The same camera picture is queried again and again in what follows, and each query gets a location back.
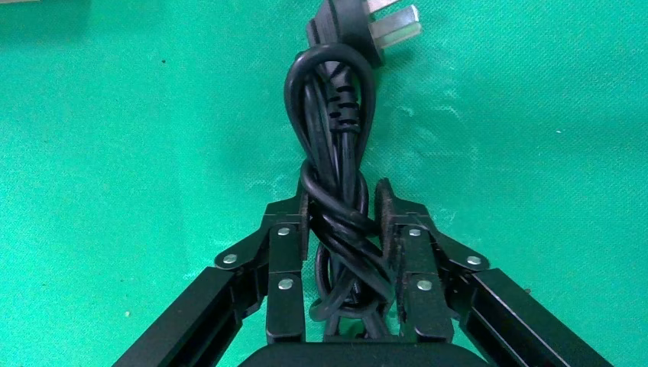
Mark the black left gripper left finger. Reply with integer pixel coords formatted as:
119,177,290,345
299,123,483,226
113,180,311,367

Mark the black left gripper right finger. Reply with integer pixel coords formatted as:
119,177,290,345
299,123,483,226
374,177,614,367

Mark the black power cable with plug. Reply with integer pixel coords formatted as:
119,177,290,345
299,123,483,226
283,0,423,343

